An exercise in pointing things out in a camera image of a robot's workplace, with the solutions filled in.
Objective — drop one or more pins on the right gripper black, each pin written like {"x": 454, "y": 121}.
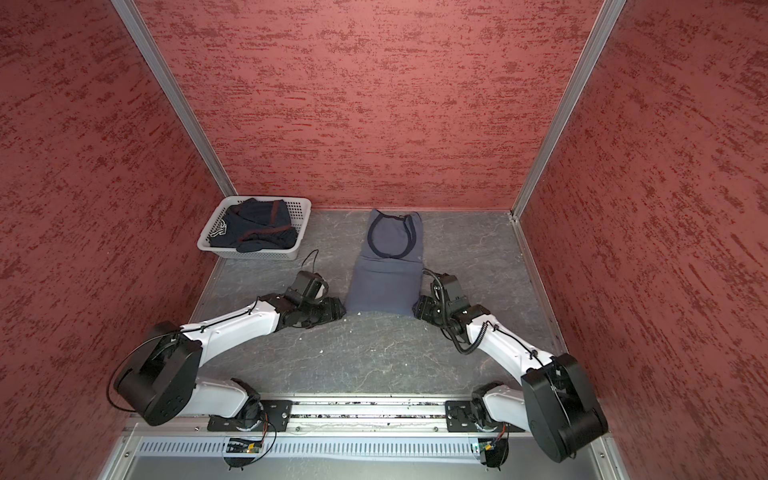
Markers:
{"x": 424, "y": 304}

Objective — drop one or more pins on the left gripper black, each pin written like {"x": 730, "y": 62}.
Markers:
{"x": 332, "y": 311}

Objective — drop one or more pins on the grey-blue tank top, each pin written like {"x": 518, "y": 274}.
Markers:
{"x": 387, "y": 274}

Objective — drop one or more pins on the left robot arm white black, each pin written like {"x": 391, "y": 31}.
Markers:
{"x": 159, "y": 380}

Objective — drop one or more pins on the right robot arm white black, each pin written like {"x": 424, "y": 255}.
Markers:
{"x": 554, "y": 399}

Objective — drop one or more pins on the dark navy maroon-trimmed tank top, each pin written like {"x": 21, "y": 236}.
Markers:
{"x": 254, "y": 225}

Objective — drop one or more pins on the white plastic laundry basket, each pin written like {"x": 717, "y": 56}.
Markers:
{"x": 299, "y": 209}

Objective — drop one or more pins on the right small circuit board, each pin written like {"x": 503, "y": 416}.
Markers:
{"x": 490, "y": 447}

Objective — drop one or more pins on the small circuit board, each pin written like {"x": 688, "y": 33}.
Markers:
{"x": 490, "y": 447}
{"x": 243, "y": 446}

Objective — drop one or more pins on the left small circuit board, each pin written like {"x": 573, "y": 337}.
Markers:
{"x": 243, "y": 446}

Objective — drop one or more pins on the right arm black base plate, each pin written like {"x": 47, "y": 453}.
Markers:
{"x": 469, "y": 416}

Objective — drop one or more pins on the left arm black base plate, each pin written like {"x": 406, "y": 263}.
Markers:
{"x": 273, "y": 415}

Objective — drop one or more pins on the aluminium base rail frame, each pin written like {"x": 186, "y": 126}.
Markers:
{"x": 332, "y": 416}

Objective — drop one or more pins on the white perforated cable duct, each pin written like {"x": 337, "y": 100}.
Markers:
{"x": 436, "y": 449}

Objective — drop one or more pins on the aluminium corner post right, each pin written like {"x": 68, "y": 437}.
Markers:
{"x": 604, "y": 24}

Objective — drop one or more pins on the aluminium corner post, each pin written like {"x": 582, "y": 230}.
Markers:
{"x": 139, "y": 32}
{"x": 604, "y": 24}

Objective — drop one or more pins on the aluminium corner post left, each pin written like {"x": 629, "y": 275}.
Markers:
{"x": 139, "y": 32}

